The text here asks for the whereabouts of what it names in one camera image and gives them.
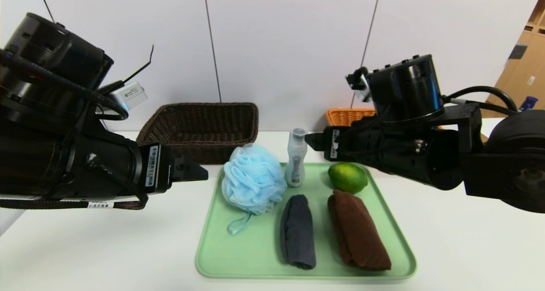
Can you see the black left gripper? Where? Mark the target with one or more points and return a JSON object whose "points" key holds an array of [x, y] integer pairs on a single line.
{"points": [[156, 167]]}

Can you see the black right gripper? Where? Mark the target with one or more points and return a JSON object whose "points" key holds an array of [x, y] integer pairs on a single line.
{"points": [[334, 144]]}

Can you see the small clear bottle silver cap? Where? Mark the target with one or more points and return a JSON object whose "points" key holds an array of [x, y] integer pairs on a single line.
{"points": [[296, 159]]}

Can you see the light blue bath loofah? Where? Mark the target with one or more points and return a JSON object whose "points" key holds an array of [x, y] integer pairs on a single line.
{"points": [[253, 180]]}

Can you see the grey towel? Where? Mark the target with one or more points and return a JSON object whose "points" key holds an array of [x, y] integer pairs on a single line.
{"points": [[298, 233]]}

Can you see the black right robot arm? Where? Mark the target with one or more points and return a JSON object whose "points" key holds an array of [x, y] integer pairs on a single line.
{"points": [[489, 171]]}

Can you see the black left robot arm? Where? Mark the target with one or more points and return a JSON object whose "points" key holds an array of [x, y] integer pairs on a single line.
{"points": [[42, 154]]}

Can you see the orange wicker basket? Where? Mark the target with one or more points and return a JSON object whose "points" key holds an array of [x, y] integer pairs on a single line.
{"points": [[347, 117]]}

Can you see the dark brown wicker basket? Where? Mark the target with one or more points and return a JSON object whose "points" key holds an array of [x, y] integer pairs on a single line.
{"points": [[204, 125]]}

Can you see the green lime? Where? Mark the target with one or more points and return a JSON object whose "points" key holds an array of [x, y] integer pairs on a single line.
{"points": [[347, 178]]}

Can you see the brown rolled towel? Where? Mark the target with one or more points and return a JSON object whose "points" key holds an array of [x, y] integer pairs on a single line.
{"points": [[357, 233]]}

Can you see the light green plastic tray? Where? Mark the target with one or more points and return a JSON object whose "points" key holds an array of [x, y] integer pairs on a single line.
{"points": [[255, 252]]}

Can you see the light wooden cabinet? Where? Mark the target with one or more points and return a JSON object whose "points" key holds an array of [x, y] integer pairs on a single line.
{"points": [[517, 82]]}

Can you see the clear bottle with blue cap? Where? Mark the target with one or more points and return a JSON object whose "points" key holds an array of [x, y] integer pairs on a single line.
{"points": [[529, 101]]}

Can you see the grey cabinet sign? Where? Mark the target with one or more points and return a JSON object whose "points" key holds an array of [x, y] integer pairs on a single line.
{"points": [[517, 53]]}

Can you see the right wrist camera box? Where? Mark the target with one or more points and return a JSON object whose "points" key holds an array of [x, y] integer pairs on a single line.
{"points": [[359, 90]]}

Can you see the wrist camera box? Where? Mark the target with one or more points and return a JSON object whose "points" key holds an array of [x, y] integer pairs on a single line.
{"points": [[359, 90], [130, 96]]}

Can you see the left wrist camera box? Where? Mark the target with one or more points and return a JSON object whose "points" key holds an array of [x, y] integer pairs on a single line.
{"points": [[130, 96]]}

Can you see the white wall switch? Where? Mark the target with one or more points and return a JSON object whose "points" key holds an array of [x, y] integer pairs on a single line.
{"points": [[531, 80]]}

